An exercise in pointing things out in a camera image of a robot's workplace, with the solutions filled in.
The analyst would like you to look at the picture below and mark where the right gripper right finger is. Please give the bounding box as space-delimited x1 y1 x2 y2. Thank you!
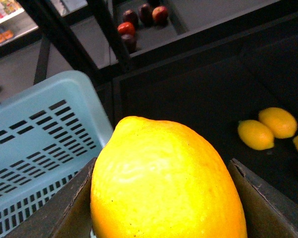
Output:
228 159 298 238

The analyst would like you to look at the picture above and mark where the red orange apple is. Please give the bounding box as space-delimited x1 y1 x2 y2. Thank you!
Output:
152 5 169 25

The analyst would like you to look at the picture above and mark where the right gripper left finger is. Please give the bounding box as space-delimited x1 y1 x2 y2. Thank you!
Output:
6 158 96 238

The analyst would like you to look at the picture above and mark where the large yellow lemon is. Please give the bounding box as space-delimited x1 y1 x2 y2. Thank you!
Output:
90 116 247 238

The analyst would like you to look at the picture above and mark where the dark wooden display stand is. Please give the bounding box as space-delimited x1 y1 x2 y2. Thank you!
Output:
21 0 298 204

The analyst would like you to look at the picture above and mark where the light teal plastic basket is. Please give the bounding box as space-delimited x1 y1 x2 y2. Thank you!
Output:
0 70 113 238

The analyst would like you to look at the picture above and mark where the dark purple fruit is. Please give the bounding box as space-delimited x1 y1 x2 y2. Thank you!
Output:
138 3 153 26

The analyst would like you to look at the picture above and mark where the dark red apple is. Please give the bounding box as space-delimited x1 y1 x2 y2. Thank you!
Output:
123 9 139 27

